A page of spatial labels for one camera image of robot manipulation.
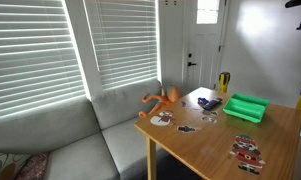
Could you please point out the snowman sticker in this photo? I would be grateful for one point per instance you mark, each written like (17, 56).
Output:
(161, 118)

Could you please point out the oval patterned cushion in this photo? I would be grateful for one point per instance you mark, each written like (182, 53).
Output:
(3, 166)

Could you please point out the black door hinge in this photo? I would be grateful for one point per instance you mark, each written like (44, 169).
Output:
(219, 48)

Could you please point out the small dark figure sticker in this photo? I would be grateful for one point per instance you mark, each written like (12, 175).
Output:
(186, 129)

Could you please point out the door window pane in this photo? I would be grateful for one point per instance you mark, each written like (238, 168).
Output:
(208, 11)

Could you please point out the wooden table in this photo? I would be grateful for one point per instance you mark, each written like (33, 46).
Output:
(206, 146)

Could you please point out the red Christmas elf sticker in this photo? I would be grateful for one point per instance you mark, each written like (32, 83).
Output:
(246, 155)

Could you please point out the small pale sticker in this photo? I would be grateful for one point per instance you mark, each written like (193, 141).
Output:
(184, 104)

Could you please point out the white door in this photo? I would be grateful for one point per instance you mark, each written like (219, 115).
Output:
(203, 43)

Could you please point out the small round sticker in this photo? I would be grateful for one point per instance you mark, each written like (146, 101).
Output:
(209, 120)

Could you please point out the small blue toy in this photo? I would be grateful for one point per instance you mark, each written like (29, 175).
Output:
(202, 100)

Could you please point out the orange octopus plush toy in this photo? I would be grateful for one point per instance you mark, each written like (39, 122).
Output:
(172, 93)

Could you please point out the small grey sticker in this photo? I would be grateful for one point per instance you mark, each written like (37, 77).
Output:
(210, 112)

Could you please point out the narrow white window blind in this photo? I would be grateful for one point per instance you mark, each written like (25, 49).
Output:
(123, 40)

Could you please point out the wide white window blind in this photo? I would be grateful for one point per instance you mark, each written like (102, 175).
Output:
(30, 50)

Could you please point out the grey fabric sofa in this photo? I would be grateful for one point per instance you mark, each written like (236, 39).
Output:
(73, 156)

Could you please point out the green plastic storage box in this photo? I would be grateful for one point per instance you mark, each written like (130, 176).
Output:
(246, 108)

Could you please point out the red patterned cushion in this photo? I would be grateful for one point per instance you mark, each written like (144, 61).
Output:
(33, 168)

